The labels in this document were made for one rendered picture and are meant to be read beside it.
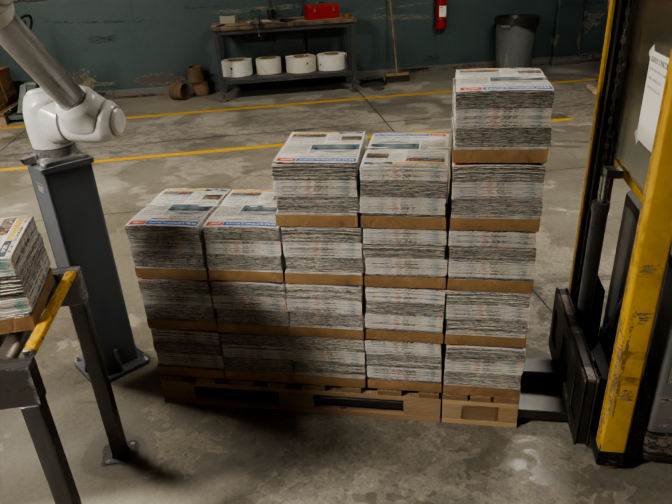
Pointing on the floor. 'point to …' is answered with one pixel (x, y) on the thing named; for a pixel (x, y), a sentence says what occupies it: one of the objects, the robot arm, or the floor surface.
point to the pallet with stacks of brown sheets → (7, 96)
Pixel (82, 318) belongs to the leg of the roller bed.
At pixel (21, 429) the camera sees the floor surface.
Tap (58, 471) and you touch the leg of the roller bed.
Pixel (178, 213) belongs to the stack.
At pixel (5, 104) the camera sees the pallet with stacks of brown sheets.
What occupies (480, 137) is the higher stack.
